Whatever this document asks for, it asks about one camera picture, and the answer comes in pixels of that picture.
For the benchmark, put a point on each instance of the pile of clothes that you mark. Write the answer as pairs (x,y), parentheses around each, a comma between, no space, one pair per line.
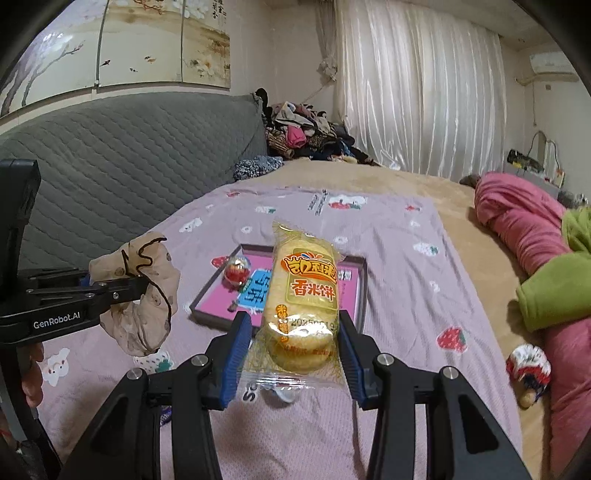
(300,134)

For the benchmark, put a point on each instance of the beige bed sheet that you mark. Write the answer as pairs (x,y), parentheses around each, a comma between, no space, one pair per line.
(485,286)

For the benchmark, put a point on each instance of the rice cracker packet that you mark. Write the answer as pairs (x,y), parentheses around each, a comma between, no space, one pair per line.
(300,295)

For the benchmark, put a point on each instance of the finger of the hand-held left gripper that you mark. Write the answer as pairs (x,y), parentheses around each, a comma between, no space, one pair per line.
(69,276)
(124,291)

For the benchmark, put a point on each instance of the dark grey cloth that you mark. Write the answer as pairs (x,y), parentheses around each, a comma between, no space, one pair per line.
(471,180)

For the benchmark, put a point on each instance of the beige cloth hair scrunchie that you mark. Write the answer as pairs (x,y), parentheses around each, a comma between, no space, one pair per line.
(152,314)

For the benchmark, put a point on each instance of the blue knitted cloth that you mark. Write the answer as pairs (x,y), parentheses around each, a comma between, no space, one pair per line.
(256,167)

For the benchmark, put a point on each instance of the white air conditioner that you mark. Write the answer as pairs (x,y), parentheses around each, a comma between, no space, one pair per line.
(549,64)

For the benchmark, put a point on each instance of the foil-wrapped toy egg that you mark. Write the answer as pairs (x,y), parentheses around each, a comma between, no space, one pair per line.
(238,272)

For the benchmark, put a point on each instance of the person's left hand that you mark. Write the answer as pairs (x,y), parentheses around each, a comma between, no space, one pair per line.
(32,374)

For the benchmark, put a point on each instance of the white arched mirror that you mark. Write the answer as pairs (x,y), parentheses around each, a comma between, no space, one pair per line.
(551,152)

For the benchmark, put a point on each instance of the white dressing desk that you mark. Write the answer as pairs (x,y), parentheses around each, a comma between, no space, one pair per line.
(545,182)

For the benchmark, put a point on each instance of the white curtain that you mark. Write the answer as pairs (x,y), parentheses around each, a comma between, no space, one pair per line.
(415,92)

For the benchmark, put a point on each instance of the pink quilt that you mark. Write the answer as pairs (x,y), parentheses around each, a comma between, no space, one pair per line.
(517,221)

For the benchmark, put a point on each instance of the pink book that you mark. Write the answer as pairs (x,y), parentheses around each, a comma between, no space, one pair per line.
(349,295)

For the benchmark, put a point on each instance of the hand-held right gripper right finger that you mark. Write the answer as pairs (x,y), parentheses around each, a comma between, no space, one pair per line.
(353,369)

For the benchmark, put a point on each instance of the green fleece blanket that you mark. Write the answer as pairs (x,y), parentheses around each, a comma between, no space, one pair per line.
(549,290)

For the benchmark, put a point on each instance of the grey quilted headboard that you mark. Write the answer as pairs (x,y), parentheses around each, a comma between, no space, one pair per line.
(138,161)

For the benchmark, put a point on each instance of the dark shallow box tray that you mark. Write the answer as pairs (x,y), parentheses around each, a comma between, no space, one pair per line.
(362,286)

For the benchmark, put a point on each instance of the purple strawberry printed blanket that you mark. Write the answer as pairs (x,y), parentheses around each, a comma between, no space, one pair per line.
(406,277)

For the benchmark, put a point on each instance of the floral wall painting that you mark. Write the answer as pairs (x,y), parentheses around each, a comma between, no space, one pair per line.
(138,46)

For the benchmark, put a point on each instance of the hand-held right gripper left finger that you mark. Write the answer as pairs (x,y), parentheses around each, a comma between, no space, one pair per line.
(235,364)

